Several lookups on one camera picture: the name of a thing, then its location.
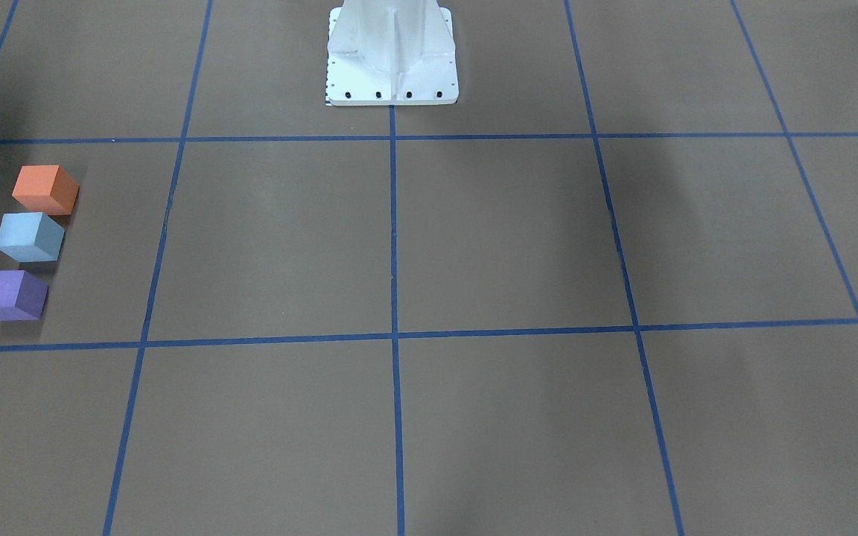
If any light blue foam block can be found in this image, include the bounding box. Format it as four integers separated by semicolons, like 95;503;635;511
0;211;65;264

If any orange foam block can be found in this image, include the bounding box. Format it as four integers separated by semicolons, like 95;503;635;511
11;165;80;216

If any purple foam block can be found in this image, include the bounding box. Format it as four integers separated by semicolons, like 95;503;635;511
0;270;50;322

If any white pedestal column base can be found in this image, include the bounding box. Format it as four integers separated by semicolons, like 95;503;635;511
325;1;460;106

